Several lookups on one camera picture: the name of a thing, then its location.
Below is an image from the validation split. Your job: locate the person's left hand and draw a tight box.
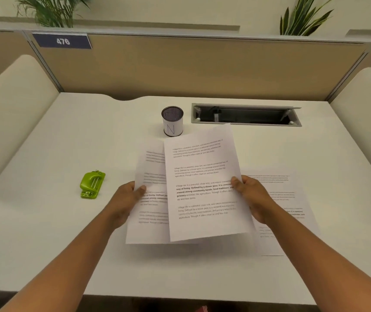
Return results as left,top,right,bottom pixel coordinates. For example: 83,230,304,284
107,181,147,230

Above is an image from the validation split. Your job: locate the person's right hand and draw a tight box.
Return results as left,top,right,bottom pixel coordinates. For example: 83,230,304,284
231,175,282,224

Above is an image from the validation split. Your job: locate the printed white paper sheet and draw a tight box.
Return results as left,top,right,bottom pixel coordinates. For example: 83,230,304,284
164,123,256,242
125,137,173,245
239,174,322,257

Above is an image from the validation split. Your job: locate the person's left forearm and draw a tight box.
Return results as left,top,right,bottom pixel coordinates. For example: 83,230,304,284
0,209,125,312

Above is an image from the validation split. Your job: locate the person's right forearm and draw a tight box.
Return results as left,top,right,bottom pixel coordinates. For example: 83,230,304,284
265,205,371,312

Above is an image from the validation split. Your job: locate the green hole punch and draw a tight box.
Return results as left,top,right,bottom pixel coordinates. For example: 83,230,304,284
80,171,106,199

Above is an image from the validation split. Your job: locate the mesh pen holder white label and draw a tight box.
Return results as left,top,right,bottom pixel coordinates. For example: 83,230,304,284
161,106,184,138

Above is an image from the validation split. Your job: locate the beige desk partition panel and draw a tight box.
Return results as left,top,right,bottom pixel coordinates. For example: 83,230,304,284
0,27,371,102

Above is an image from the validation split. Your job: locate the cream side divider panel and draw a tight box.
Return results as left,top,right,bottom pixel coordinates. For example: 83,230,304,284
0,55,60,205
330,67,371,169

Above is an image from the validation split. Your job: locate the blue number sign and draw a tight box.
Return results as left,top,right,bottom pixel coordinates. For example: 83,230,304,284
32,32,93,50

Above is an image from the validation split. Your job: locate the spiky green snake plant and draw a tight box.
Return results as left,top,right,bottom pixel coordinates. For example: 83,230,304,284
279,0,335,36

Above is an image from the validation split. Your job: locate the feathery green plant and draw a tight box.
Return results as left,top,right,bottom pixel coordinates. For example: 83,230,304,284
14,0,92,28

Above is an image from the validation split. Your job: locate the grey desk cable tray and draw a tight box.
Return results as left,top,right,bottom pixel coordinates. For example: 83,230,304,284
191,103,302,128

